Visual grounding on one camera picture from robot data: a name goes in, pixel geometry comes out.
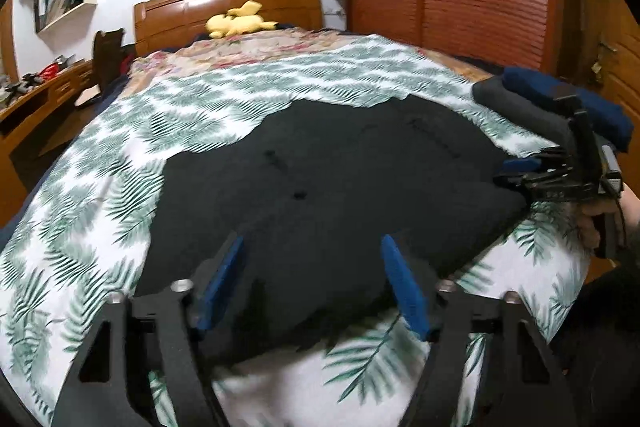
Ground person's right forearm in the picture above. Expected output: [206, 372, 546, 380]
[550, 192, 640, 427]

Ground floral quilt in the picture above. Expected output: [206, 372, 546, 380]
[117, 29, 371, 98]

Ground folded grey clothes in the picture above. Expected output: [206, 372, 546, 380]
[471, 79, 573, 145]

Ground wooden window frame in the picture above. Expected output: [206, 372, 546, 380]
[0, 0, 18, 78]

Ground person's right hand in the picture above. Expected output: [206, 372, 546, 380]
[576, 202, 608, 254]

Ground yellow plush toy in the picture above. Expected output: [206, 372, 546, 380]
[206, 0, 279, 40]

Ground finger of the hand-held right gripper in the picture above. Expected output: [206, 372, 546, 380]
[492, 174, 538, 202]
[502, 152, 546, 172]

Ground wooden bed headboard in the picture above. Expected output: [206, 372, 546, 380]
[133, 0, 325, 58]

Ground dark wooden chair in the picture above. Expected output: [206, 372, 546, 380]
[75, 29, 126, 108]

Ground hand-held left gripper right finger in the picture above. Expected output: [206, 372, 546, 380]
[381, 234, 581, 427]

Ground bed with leaf-print cover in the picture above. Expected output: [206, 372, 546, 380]
[0, 34, 596, 427]

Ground folded navy clothes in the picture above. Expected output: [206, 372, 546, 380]
[502, 66, 632, 152]

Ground navy bed sheet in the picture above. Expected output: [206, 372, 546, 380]
[0, 94, 126, 250]

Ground wooden desk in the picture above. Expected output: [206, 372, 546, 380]
[0, 57, 101, 228]

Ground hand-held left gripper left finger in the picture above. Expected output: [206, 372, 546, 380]
[50, 232, 246, 427]

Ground black jacket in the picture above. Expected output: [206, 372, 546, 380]
[135, 94, 531, 365]

